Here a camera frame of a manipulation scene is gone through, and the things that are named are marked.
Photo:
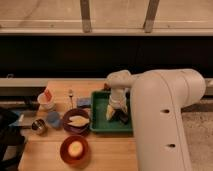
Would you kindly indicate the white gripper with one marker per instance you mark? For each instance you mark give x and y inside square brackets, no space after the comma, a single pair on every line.
[112,113]

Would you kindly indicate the dark brown eraser block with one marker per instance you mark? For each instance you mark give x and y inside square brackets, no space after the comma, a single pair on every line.
[123,118]

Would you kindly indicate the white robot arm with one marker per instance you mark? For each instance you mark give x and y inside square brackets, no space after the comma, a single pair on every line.
[156,98]

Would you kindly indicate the green plastic tray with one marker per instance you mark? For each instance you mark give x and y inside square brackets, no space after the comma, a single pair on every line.
[99,123]

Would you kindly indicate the small brown object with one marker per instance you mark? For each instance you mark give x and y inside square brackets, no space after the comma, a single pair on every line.
[106,87]

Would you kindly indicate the blue sponge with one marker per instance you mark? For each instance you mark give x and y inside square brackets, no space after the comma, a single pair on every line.
[83,102]

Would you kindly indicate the beige leaf-shaped food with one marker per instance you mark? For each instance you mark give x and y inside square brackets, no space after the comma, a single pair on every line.
[78,121]

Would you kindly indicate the dark purple plate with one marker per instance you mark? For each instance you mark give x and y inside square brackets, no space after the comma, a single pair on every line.
[71,129]

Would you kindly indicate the yellow round object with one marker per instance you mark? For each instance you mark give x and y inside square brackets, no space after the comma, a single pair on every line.
[75,149]

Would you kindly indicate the red bowl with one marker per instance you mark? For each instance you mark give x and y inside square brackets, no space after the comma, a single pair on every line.
[79,161]

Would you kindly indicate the blue cup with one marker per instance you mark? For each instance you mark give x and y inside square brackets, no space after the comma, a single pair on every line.
[53,119]

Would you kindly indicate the orange item in cup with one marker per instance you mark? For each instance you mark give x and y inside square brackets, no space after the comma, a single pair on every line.
[48,95]

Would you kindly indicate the small metal cup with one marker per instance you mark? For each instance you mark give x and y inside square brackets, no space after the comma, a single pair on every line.
[39,126]

